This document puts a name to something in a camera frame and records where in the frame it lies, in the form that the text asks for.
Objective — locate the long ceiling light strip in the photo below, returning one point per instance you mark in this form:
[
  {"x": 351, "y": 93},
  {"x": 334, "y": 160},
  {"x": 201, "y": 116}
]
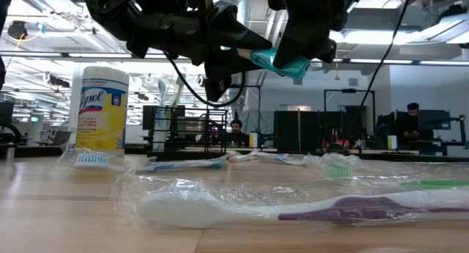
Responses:
[{"x": 99, "y": 55}]

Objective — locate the blue white toothbrush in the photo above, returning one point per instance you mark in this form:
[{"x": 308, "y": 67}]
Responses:
[
  {"x": 91, "y": 158},
  {"x": 161, "y": 89},
  {"x": 282, "y": 158}
]

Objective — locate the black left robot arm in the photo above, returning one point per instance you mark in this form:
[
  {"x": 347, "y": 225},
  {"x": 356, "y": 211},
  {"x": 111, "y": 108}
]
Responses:
[{"x": 106, "y": 3}]

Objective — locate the teal mouthwash bottle white cap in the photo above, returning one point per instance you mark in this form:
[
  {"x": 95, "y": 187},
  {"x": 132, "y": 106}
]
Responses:
[{"x": 264, "y": 58}]

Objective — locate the black stand frame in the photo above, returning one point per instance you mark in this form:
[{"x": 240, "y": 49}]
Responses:
[
  {"x": 348, "y": 91},
  {"x": 259, "y": 117}
]

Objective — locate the yellow white cup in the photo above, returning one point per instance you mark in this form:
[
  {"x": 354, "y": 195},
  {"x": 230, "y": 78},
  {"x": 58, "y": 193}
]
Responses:
[{"x": 253, "y": 140}]

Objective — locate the purple white wrapped toothbrush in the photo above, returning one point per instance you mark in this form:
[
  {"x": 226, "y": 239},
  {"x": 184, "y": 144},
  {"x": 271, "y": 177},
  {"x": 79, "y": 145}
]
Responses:
[{"x": 183, "y": 210}]

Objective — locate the dark office chair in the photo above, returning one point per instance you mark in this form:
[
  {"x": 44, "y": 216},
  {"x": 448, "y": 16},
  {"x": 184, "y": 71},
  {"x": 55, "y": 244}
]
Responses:
[{"x": 5, "y": 113}]

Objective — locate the green white cup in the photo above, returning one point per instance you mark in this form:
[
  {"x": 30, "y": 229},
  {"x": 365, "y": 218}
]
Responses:
[{"x": 392, "y": 142}]

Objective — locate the black partition panels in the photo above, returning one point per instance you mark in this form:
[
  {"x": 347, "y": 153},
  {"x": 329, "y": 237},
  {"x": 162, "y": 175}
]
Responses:
[{"x": 311, "y": 132}]

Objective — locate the yellow white wipes canister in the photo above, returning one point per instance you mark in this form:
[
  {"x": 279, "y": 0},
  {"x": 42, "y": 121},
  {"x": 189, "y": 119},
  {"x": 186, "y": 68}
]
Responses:
[{"x": 102, "y": 128}]

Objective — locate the blue grey monitor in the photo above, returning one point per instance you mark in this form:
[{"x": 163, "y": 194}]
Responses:
[{"x": 434, "y": 119}]

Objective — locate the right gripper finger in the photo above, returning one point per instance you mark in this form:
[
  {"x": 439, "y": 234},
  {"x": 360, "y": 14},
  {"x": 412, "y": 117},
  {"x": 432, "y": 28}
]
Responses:
[
  {"x": 304, "y": 25},
  {"x": 324, "y": 50}
]

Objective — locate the hanging ceiling camera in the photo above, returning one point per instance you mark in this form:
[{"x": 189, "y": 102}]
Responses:
[{"x": 16, "y": 29}]

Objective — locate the person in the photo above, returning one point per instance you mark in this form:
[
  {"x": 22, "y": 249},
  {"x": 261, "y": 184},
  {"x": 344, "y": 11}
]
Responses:
[
  {"x": 335, "y": 139},
  {"x": 236, "y": 133},
  {"x": 412, "y": 124}
]

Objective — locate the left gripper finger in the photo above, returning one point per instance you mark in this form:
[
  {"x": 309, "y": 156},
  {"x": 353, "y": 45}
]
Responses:
[
  {"x": 238, "y": 33},
  {"x": 223, "y": 67}
]

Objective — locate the black aluminium table frame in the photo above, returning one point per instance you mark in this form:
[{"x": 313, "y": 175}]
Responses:
[{"x": 403, "y": 157}]

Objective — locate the grey laptop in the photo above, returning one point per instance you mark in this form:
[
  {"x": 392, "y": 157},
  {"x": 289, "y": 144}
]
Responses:
[{"x": 60, "y": 137}]

